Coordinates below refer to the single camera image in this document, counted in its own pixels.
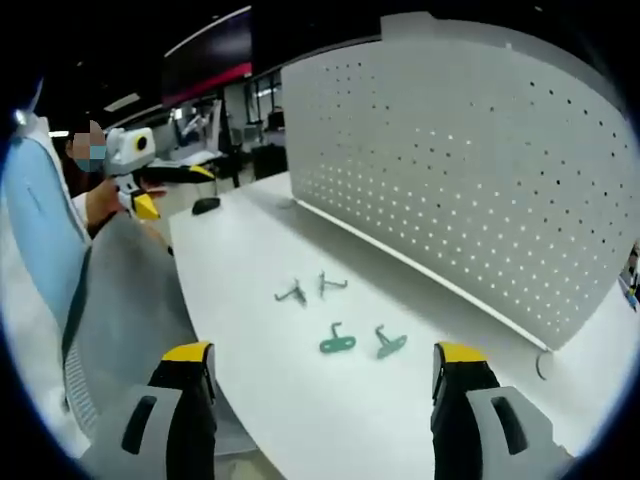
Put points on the white perforated mounting plate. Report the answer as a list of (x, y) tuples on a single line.
[(450, 175)]

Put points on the dark hanging screen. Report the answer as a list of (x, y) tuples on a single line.
[(210, 55)]

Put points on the long ceiling lamp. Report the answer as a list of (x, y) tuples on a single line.
[(121, 101)]

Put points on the green flat-plate hook assembly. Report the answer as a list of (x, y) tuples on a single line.
[(338, 344), (390, 345)]

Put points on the black office chair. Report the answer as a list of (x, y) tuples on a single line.
[(270, 162)]

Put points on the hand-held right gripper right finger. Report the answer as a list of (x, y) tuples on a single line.
[(475, 425)]

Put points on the person's left hand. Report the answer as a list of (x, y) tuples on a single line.
[(102, 207)]

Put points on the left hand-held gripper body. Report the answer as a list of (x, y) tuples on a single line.
[(122, 150)]

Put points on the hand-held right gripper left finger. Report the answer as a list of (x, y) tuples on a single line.
[(165, 425)]

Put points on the colourful small items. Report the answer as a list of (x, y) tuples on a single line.
[(632, 280)]

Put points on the black computer mouse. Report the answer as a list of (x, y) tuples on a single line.
[(206, 205)]

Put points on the white panel behind plate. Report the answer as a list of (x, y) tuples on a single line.
[(440, 30)]

